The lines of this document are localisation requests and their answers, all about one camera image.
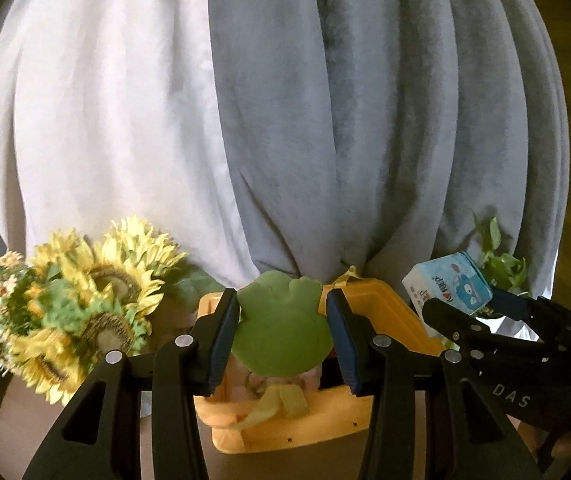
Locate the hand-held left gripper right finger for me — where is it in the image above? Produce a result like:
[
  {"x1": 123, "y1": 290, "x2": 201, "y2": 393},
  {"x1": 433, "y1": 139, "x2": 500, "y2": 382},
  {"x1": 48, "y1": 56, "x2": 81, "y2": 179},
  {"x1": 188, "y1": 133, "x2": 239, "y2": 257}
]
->
[{"x1": 325, "y1": 287, "x2": 542, "y2": 480}]

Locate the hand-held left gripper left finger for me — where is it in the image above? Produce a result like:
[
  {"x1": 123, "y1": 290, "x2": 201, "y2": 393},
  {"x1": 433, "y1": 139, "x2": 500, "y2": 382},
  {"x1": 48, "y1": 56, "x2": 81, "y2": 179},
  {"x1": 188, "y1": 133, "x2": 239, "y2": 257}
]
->
[{"x1": 20, "y1": 288, "x2": 241, "y2": 480}]

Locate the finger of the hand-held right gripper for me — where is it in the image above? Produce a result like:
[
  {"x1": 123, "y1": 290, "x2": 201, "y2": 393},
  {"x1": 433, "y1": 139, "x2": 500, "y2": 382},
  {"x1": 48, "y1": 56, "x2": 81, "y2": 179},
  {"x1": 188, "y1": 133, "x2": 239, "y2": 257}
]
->
[
  {"x1": 488, "y1": 291, "x2": 539, "y2": 321},
  {"x1": 421, "y1": 298, "x2": 492, "y2": 348}
]

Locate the blue white tissue pack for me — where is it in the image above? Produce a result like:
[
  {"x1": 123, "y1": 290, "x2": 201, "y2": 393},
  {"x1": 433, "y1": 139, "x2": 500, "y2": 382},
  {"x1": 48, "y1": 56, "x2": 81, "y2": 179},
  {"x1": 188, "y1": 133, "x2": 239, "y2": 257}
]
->
[{"x1": 401, "y1": 251, "x2": 494, "y2": 342}]

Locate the yellow plastic storage bin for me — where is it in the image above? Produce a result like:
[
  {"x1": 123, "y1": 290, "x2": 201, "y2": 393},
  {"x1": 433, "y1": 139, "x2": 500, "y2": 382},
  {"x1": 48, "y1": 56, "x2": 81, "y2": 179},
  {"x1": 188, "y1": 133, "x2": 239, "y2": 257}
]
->
[{"x1": 193, "y1": 280, "x2": 449, "y2": 456}]

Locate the green plush toy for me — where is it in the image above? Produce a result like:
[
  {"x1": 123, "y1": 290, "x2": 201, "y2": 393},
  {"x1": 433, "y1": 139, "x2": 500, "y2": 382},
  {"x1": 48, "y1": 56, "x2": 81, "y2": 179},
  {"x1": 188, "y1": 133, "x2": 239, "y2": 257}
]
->
[{"x1": 230, "y1": 270, "x2": 335, "y2": 377}]

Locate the green leafy plant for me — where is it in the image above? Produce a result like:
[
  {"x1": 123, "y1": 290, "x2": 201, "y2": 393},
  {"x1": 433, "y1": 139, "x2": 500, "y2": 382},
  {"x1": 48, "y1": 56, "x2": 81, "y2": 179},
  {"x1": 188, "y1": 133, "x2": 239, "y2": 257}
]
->
[{"x1": 470, "y1": 214, "x2": 530, "y2": 297}]

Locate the yellow ribbon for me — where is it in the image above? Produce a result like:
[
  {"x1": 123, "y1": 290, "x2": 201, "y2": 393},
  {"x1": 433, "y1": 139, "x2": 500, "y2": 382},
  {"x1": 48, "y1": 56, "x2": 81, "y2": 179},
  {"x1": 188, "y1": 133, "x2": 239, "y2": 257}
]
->
[
  {"x1": 237, "y1": 384, "x2": 312, "y2": 430},
  {"x1": 334, "y1": 266, "x2": 362, "y2": 287}
]

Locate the artificial sunflower bouquet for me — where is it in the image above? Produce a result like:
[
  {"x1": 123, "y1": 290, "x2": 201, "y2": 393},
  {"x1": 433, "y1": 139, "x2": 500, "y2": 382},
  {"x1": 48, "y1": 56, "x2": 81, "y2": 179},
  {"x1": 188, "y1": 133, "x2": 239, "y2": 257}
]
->
[{"x1": 0, "y1": 215, "x2": 227, "y2": 407}]

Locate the grey curtain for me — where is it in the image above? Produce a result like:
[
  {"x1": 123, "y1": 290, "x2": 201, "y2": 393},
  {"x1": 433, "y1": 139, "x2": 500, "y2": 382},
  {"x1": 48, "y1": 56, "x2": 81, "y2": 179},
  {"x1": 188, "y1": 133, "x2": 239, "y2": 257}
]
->
[{"x1": 208, "y1": 0, "x2": 571, "y2": 307}]

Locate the small dried flower bunch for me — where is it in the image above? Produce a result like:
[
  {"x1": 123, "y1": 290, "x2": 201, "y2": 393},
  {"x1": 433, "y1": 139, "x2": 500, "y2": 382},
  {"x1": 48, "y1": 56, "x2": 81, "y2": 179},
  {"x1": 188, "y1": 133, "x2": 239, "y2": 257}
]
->
[{"x1": 0, "y1": 250, "x2": 32, "y2": 313}]

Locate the white curtain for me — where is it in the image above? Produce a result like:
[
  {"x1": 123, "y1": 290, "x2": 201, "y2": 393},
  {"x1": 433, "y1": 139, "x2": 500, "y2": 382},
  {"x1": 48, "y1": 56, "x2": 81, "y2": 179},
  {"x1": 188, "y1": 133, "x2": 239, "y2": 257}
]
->
[{"x1": 0, "y1": 0, "x2": 267, "y2": 292}]

